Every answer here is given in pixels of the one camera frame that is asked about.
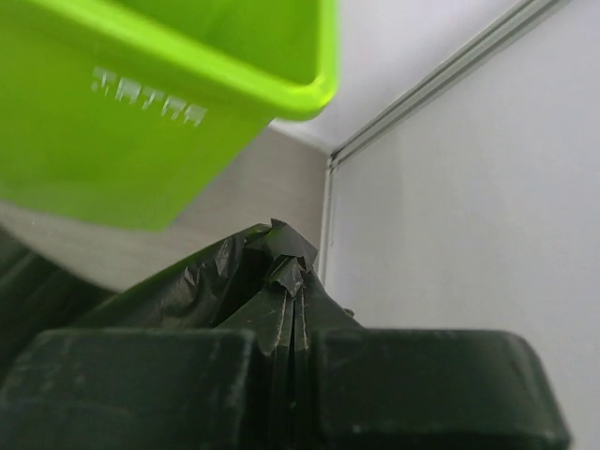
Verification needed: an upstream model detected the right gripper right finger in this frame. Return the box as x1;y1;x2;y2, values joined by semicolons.
311;329;571;449

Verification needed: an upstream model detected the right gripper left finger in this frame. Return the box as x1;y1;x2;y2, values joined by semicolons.
1;328;267;449

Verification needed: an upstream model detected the black trash bag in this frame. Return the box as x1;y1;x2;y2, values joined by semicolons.
0;217;367;376

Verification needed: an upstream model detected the green plastic trash bin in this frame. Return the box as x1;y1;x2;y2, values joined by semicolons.
1;1;338;230

